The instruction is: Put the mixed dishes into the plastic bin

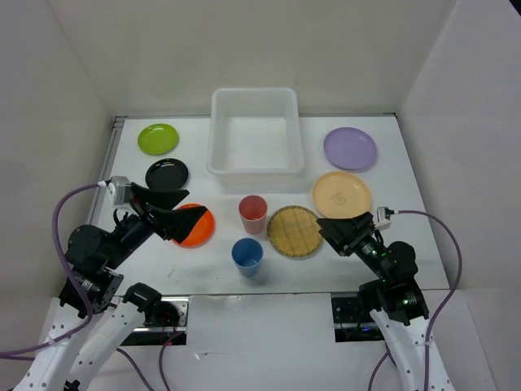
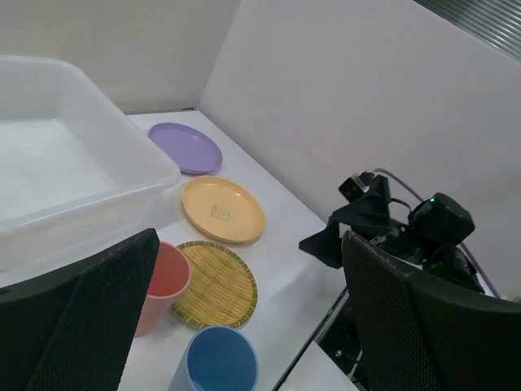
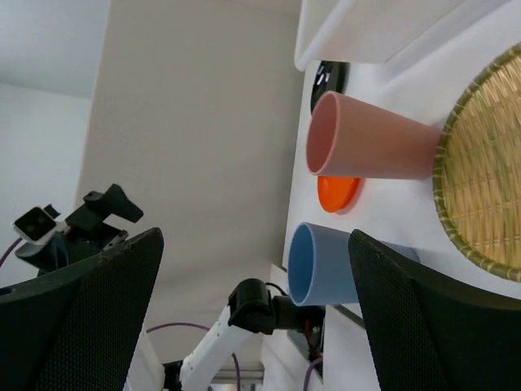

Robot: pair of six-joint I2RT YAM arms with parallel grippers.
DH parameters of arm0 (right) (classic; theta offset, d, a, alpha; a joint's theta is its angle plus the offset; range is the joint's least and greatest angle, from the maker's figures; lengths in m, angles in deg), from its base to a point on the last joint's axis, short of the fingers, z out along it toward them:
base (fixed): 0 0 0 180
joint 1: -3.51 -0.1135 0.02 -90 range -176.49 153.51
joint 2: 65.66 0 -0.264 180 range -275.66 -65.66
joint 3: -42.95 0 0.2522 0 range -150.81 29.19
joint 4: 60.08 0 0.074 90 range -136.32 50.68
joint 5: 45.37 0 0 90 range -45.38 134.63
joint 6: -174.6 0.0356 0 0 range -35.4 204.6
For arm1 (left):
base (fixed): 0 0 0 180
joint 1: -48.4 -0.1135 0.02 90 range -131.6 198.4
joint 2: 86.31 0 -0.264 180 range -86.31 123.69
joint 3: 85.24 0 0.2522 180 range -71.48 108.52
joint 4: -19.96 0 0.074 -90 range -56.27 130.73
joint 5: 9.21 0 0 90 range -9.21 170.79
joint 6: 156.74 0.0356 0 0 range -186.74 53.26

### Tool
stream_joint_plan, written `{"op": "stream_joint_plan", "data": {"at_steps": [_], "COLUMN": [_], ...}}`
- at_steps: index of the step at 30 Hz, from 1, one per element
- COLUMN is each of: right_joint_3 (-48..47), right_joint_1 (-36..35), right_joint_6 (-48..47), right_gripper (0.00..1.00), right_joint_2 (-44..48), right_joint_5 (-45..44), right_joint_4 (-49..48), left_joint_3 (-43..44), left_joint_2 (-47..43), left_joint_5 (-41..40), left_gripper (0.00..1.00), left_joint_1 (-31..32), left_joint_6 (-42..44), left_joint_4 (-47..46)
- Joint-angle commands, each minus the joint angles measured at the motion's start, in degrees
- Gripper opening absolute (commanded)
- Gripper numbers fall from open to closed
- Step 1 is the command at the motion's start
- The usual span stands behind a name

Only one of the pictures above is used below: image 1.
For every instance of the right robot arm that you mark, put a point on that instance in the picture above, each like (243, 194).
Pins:
(394, 301)

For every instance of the round bamboo mat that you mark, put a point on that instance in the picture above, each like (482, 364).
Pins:
(293, 232)

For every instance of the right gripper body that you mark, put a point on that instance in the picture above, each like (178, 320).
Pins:
(363, 242)

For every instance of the black plate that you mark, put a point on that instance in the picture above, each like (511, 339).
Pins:
(168, 174)

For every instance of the orange plate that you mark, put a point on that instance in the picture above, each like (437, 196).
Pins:
(201, 233)

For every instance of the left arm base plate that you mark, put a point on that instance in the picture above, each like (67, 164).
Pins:
(163, 322)

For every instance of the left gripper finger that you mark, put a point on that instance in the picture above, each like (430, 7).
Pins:
(143, 199)
(175, 224)

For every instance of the pink plastic cup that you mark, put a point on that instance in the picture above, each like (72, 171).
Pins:
(253, 210)

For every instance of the beige plate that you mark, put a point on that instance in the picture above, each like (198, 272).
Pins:
(341, 195)

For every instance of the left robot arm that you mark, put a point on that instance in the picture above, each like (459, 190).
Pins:
(88, 327)

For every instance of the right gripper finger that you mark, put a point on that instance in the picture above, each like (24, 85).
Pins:
(338, 227)
(333, 241)

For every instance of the clear plastic bin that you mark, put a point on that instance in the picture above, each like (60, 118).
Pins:
(255, 141)

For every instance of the green plate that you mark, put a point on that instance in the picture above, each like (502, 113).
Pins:
(158, 139)

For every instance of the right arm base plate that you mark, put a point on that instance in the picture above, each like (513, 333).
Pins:
(350, 323)

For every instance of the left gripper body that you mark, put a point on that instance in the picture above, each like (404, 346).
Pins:
(137, 227)

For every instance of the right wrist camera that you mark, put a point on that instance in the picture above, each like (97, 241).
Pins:
(383, 217)

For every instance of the purple plate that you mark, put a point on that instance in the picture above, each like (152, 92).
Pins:
(350, 149)

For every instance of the blue plastic cup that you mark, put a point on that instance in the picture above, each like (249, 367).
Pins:
(247, 255)

